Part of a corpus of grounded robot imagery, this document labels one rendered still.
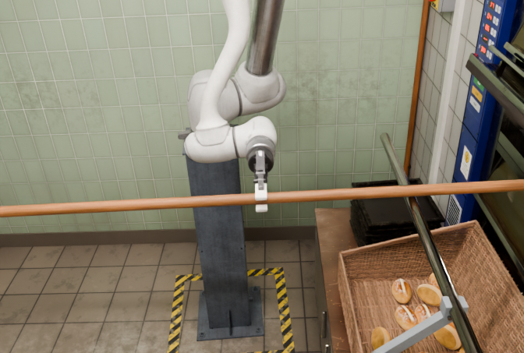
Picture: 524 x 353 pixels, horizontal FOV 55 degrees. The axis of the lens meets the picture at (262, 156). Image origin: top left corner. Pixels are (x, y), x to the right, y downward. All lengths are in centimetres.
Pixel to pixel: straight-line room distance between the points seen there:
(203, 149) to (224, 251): 76
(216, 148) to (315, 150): 120
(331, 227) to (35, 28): 165
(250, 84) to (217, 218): 59
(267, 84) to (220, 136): 41
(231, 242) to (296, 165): 72
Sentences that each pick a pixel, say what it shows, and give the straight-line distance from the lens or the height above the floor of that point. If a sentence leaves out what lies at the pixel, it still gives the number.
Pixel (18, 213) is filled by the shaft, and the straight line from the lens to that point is 148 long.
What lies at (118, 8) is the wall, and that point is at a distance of 250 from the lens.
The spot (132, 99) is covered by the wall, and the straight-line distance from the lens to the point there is 265.
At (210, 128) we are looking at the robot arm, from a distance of 156.
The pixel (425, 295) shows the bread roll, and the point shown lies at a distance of 191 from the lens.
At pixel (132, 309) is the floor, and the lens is 277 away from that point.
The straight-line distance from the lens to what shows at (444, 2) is 215.
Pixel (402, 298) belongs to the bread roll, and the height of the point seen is 62.
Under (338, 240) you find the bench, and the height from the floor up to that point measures 58.
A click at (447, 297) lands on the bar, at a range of 113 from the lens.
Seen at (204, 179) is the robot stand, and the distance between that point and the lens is 202.
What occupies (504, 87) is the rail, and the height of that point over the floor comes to 144.
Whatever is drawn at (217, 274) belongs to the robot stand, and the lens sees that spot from 233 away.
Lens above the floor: 196
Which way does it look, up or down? 31 degrees down
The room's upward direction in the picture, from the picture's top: 3 degrees counter-clockwise
